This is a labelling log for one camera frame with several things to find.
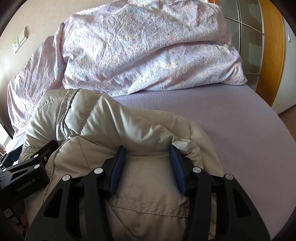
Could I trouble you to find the cream puffer jacket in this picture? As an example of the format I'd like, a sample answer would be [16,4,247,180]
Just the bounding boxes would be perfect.
[20,89,223,240]

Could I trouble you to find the lilac bed sheet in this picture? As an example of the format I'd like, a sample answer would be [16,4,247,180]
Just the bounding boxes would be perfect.
[111,84,295,238]

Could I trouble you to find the pink floral pillow left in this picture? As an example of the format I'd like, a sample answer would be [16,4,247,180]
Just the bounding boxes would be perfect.
[7,35,66,133]

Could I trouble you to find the pink floral pillow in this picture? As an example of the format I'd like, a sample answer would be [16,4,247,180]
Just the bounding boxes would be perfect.
[7,35,66,133]
[54,1,247,97]

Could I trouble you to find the pink floral pillow right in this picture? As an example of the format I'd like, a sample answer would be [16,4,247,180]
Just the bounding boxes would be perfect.
[54,1,247,97]

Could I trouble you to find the wooden framed glass cabinet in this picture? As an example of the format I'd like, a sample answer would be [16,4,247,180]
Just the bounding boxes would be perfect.
[213,1,286,106]

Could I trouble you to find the white wall socket plate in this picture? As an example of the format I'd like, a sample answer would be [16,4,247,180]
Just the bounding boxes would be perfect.
[13,27,28,53]

